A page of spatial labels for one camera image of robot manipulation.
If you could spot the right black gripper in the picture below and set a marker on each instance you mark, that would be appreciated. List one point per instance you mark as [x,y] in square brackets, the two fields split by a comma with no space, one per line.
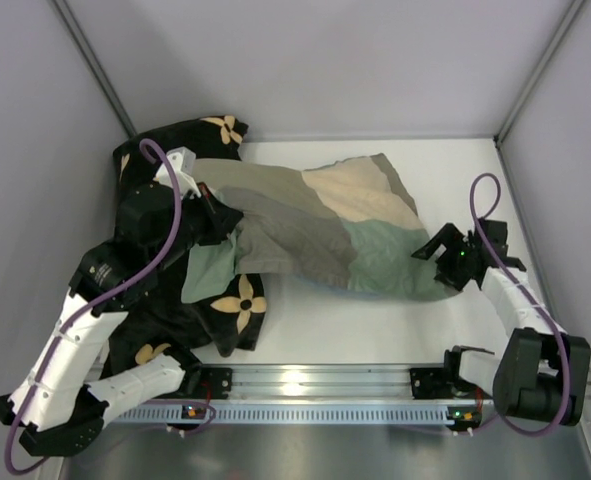
[451,255]

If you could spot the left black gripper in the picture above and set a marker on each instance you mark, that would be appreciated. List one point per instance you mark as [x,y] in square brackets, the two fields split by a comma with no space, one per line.
[215,215]

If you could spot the white pillow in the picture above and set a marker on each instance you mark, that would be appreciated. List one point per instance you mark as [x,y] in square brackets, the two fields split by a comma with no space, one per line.
[325,288]

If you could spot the patchwork green beige pillowcase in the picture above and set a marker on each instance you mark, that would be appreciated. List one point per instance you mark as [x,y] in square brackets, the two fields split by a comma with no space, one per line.
[350,226]

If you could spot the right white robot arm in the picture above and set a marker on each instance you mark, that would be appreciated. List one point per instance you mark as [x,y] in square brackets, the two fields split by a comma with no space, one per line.
[543,371]

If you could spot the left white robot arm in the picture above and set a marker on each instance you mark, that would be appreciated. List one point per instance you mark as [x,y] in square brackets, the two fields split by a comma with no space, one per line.
[56,412]

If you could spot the black floral pillow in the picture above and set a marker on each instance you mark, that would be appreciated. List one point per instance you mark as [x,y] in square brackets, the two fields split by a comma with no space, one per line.
[231,320]

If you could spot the left corner aluminium profile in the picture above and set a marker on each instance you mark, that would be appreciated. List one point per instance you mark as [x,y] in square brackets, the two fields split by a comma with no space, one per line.
[75,31]

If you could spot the corner aluminium profile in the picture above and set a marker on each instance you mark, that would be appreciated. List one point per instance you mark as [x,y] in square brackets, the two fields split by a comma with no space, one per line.
[75,31]
[551,48]

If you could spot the right corner aluminium profile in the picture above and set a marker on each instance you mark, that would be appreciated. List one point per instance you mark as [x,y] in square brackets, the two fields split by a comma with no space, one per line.
[551,48]

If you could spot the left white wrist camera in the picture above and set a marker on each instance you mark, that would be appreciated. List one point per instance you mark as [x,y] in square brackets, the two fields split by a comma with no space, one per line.
[182,161]

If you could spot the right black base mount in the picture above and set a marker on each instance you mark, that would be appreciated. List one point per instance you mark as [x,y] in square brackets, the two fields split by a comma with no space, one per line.
[429,383]

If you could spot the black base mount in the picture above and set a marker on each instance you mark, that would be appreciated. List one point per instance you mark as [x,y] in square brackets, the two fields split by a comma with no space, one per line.
[214,383]
[429,383]

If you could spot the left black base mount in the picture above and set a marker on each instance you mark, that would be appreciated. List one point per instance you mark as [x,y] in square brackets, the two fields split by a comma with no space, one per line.
[214,383]

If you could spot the aluminium mounting rail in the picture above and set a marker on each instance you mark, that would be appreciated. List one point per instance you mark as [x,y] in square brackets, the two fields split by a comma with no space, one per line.
[334,383]

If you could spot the grey slotted cable duct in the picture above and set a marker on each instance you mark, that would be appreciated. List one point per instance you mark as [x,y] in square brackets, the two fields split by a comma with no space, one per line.
[318,414]

